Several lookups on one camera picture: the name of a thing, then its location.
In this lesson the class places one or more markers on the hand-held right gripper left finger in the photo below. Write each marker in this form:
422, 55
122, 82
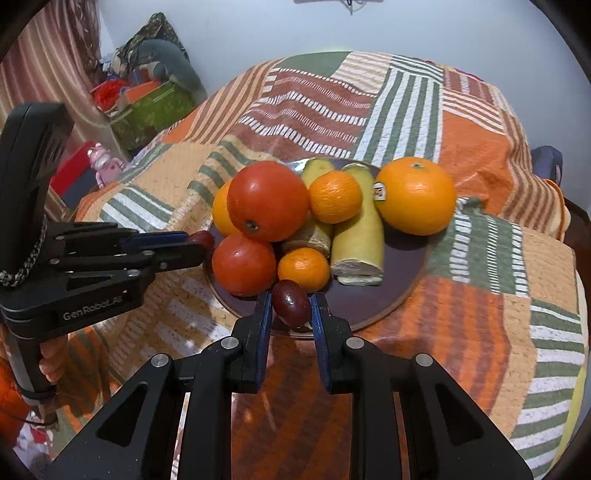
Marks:
265, 332

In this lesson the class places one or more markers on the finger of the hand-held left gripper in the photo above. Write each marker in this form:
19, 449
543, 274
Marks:
157, 239
180, 258

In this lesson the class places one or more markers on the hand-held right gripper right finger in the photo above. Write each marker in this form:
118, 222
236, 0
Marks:
321, 341

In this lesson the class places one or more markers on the dark red grape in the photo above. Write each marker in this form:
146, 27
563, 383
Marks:
291, 302
203, 239

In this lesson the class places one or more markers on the large plain orange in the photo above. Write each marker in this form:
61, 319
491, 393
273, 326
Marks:
220, 212

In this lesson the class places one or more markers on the red tomato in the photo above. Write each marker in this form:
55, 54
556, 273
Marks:
243, 263
268, 201

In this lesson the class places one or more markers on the purple plate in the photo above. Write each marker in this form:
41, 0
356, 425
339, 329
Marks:
369, 295

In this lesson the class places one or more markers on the small tangerine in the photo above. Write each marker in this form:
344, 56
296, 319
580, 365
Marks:
303, 270
335, 196

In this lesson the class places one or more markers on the large orange with sticker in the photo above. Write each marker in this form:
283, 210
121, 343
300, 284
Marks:
415, 196

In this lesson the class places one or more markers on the person's left hand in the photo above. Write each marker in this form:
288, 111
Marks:
51, 362

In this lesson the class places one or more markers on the red box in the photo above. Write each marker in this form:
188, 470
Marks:
74, 177

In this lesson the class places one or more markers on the pink robot toy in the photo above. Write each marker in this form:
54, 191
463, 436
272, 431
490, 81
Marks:
104, 161

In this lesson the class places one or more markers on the red plush toy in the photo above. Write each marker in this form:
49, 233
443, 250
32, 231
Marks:
108, 90

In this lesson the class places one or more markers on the green storage box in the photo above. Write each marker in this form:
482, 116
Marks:
152, 115

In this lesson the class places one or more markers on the striped brown curtain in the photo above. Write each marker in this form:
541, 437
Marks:
41, 60

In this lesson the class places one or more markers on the striped patchwork blanket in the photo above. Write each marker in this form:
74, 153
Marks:
461, 300

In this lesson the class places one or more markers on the grey shark plush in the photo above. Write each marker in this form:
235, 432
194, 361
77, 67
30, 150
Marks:
173, 64

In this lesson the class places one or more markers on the dark patterned cushion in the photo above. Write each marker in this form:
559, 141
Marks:
147, 32

